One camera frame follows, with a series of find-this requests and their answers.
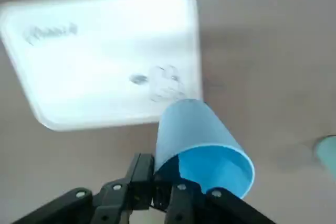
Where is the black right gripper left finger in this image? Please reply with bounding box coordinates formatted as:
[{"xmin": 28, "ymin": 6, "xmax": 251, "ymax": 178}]
[{"xmin": 10, "ymin": 152, "xmax": 155, "ymax": 224}]

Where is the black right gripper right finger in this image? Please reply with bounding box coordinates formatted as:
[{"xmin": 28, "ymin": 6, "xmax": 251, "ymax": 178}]
[{"xmin": 153, "ymin": 154, "xmax": 277, "ymax": 224}]

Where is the small blue cup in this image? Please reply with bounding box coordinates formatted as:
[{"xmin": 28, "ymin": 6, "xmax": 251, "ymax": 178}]
[{"xmin": 154, "ymin": 98, "xmax": 256, "ymax": 200}]

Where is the small green cup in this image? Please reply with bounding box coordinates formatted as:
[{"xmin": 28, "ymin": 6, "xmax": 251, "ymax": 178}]
[{"xmin": 314, "ymin": 134, "xmax": 336, "ymax": 180}]

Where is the white rectangular tray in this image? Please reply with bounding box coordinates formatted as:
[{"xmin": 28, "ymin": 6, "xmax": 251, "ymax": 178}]
[{"xmin": 0, "ymin": 0, "xmax": 203, "ymax": 132}]

